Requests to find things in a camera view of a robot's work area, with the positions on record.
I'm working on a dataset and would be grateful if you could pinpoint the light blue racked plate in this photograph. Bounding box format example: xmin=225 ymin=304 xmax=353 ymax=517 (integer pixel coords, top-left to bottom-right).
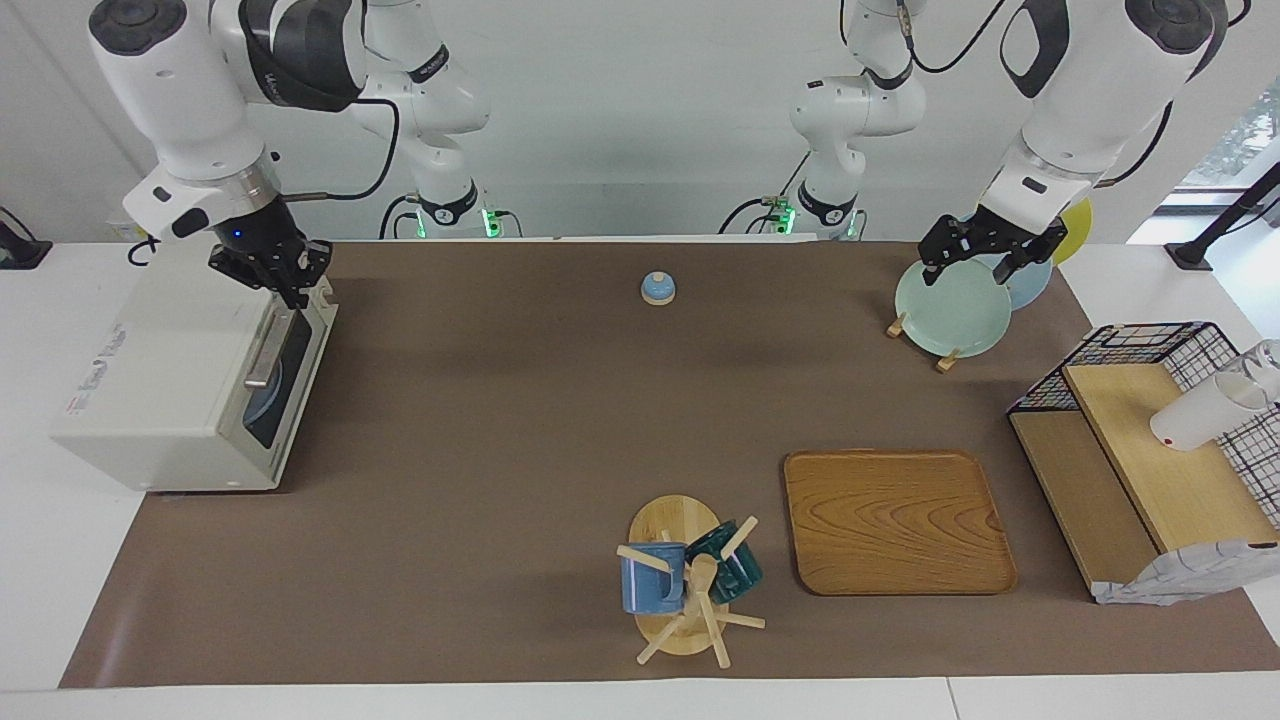
xmin=975 ymin=250 xmax=1053 ymax=311

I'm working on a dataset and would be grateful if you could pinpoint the pale green plate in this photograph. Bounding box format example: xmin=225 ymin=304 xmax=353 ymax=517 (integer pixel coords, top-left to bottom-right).
xmin=895 ymin=255 xmax=1014 ymax=359

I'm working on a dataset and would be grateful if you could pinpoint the black wire basket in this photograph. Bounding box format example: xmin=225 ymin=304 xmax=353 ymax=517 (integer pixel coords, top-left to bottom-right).
xmin=1007 ymin=322 xmax=1280 ymax=531

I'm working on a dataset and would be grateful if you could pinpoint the black stand bracket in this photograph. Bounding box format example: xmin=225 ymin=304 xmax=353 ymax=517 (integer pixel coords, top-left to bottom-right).
xmin=1165 ymin=160 xmax=1280 ymax=271

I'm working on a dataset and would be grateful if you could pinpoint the brown wooden tray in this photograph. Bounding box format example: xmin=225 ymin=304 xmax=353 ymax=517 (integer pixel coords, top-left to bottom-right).
xmin=783 ymin=449 xmax=1019 ymax=597

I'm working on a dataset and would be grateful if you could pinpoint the grey patterned cloth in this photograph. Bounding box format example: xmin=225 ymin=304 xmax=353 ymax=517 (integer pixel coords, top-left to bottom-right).
xmin=1093 ymin=540 xmax=1280 ymax=606

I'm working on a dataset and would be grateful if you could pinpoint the black table clamp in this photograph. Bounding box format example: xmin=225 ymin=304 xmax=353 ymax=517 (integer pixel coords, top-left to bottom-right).
xmin=0 ymin=207 xmax=53 ymax=271

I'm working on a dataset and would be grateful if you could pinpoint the wooden plate rack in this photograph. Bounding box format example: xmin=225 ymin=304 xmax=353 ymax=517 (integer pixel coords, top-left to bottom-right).
xmin=886 ymin=312 xmax=961 ymax=374

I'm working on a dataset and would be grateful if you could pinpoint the black left base cable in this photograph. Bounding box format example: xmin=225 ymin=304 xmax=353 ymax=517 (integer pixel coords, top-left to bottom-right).
xmin=718 ymin=150 xmax=813 ymax=236

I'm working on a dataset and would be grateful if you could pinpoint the black right base cable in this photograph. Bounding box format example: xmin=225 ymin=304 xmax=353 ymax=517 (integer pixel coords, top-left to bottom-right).
xmin=378 ymin=193 xmax=426 ymax=241

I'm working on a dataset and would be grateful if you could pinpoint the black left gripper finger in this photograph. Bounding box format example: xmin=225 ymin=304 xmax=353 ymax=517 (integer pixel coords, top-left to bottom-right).
xmin=995 ymin=222 xmax=1069 ymax=291
xmin=919 ymin=215 xmax=966 ymax=288

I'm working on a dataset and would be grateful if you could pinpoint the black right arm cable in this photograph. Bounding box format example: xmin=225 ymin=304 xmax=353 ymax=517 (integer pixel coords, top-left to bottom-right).
xmin=280 ymin=95 xmax=401 ymax=203

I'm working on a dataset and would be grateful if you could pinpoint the dark green mug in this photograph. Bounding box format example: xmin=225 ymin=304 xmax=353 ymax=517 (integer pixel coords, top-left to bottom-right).
xmin=686 ymin=520 xmax=764 ymax=604

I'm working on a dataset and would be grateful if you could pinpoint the cream toaster oven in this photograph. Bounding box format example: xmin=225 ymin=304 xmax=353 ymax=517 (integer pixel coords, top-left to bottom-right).
xmin=50 ymin=243 xmax=339 ymax=493

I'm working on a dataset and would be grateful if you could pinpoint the white cup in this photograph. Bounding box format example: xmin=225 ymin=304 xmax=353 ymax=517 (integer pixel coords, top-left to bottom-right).
xmin=1150 ymin=373 xmax=1269 ymax=452

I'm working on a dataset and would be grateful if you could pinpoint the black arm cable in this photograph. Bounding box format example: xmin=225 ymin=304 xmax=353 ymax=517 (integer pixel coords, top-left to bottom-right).
xmin=900 ymin=0 xmax=1011 ymax=76
xmin=280 ymin=95 xmax=401 ymax=203

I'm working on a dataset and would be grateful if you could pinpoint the blue mug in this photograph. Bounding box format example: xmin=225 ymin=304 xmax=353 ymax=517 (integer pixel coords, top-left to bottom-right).
xmin=620 ymin=542 xmax=689 ymax=615

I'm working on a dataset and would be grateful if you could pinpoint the yellow plate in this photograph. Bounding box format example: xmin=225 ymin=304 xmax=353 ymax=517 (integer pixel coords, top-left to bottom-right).
xmin=1055 ymin=197 xmax=1094 ymax=266

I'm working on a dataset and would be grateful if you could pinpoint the brown table mat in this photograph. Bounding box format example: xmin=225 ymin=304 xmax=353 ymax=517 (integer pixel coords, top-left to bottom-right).
xmin=58 ymin=240 xmax=1280 ymax=689

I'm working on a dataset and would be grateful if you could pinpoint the light wooden shelf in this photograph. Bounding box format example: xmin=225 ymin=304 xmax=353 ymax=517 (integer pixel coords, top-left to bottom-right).
xmin=1008 ymin=363 xmax=1280 ymax=601

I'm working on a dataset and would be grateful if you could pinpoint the wooden mug tree stand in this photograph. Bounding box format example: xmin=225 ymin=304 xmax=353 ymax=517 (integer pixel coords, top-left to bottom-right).
xmin=616 ymin=495 xmax=767 ymax=669

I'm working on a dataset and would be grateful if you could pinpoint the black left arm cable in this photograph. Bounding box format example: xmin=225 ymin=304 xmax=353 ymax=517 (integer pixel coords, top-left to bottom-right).
xmin=900 ymin=0 xmax=1011 ymax=76

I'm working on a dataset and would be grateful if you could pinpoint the glass oven door with handle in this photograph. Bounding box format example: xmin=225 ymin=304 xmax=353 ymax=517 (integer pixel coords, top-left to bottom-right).
xmin=240 ymin=282 xmax=339 ymax=479

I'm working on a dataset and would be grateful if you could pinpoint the clear glass cup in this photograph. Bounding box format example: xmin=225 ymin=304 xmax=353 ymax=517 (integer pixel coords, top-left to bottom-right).
xmin=1230 ymin=340 xmax=1280 ymax=406

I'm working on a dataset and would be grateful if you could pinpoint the black base cable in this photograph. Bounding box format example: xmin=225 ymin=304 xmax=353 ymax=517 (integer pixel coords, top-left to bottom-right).
xmin=378 ymin=193 xmax=426 ymax=241
xmin=718 ymin=150 xmax=813 ymax=236

